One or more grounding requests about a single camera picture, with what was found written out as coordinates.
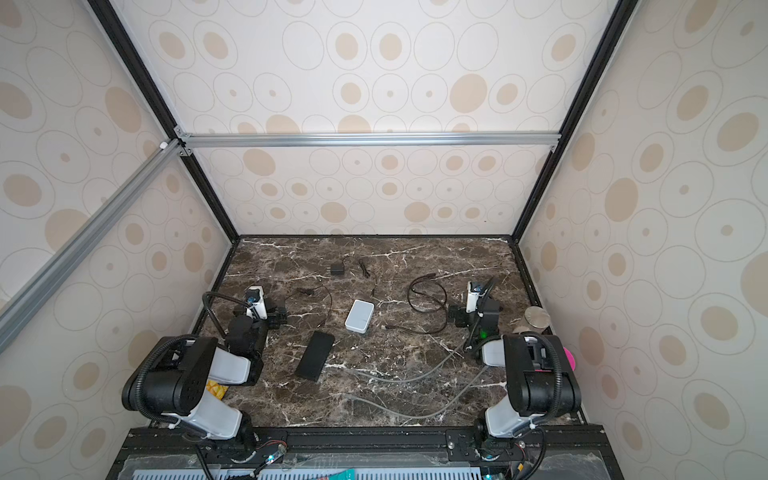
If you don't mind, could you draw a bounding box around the thin black adapter cable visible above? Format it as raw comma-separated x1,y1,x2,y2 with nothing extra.
281,284,334,328
343,256,378,298

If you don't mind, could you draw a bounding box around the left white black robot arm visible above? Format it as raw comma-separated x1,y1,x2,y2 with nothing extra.
121,286,288,453

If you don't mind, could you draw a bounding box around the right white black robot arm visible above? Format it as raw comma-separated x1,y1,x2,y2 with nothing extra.
449,277,581,445

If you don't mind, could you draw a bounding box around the yellow snack bag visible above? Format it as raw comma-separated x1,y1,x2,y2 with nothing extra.
206,380,229,400

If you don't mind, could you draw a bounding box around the pink funnel cup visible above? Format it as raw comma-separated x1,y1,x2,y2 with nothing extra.
563,348,577,371

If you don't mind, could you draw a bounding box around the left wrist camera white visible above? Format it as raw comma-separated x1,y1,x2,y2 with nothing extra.
245,286,268,320

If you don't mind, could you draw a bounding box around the grey ethernet cable upper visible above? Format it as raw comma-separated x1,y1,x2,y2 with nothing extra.
335,338,475,385

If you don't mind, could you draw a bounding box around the grey ethernet cable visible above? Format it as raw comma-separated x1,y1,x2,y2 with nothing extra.
335,338,475,385
341,365,490,421

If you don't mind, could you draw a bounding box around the white network switch box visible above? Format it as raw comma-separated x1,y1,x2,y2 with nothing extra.
344,299,374,334

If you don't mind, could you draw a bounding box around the grey ethernet cable lower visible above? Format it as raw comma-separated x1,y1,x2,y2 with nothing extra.
341,365,490,421

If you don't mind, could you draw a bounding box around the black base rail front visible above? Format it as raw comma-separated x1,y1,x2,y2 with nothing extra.
107,425,623,479

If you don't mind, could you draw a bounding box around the horizontal aluminium rail back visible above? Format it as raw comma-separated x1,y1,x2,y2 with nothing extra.
174,131,561,152

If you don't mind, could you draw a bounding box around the diagonal aluminium rail left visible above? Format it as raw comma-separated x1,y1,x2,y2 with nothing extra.
1,139,182,350

